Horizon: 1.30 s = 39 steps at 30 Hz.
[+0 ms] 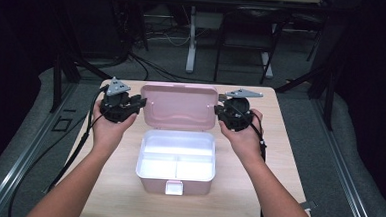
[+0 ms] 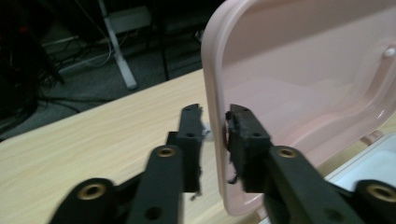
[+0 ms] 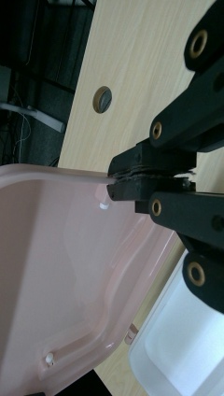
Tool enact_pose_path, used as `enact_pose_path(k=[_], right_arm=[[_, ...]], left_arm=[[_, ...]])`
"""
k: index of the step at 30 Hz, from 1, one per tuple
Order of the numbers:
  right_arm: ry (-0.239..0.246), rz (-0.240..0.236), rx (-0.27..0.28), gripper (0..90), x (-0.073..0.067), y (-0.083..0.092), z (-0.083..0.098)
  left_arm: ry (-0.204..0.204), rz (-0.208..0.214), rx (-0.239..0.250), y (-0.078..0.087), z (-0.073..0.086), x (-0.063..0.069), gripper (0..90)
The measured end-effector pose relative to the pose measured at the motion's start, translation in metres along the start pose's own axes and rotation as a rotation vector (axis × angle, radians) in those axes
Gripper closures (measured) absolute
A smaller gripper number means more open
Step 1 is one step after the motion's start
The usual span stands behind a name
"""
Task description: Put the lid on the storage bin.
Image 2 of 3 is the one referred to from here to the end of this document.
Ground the black metal chair frame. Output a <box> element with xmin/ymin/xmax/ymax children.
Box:
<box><xmin>152</xmin><ymin>0</ymin><xmax>204</xmax><ymax>82</ymax></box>

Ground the white divided tray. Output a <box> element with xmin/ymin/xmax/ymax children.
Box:
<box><xmin>323</xmin><ymin>133</ymin><xmax>396</xmax><ymax>194</ymax></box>

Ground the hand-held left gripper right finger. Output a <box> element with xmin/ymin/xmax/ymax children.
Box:
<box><xmin>225</xmin><ymin>104</ymin><xmax>275</xmax><ymax>194</ymax></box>

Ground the bundle of floor cables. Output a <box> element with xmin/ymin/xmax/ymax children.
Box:
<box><xmin>34</xmin><ymin>27</ymin><xmax>129</xmax><ymax>115</ymax></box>

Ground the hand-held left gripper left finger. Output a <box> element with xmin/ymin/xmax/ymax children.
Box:
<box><xmin>166</xmin><ymin>103</ymin><xmax>205</xmax><ymax>200</ymax></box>

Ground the pink storage box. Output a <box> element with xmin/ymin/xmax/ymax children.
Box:
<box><xmin>200</xmin><ymin>0</ymin><xmax>396</xmax><ymax>217</ymax></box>

